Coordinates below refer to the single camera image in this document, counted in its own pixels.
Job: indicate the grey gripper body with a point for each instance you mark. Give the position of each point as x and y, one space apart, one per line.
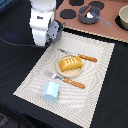
55 31

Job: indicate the yellow bread pastry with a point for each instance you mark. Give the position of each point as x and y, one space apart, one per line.
71 63

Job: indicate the light blue block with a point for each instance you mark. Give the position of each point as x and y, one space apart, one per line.
50 92

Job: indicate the brown sausage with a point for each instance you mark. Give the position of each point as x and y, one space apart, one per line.
86 11

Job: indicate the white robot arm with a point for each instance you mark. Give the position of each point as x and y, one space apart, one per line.
45 28

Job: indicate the black stove burner top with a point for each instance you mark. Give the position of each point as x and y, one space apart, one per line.
76 2

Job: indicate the round beige plate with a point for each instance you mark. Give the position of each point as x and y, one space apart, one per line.
69 73

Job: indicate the pink wooden stove board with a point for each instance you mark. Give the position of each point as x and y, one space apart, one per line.
108 13

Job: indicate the beige bowl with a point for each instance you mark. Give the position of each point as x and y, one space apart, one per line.
123 14

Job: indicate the fork with orange handle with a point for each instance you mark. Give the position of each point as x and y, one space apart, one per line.
67 80

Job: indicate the knife with orange handle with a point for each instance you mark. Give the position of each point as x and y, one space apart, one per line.
80 55

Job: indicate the grey saucepan with handle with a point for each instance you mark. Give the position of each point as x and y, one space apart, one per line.
95 11

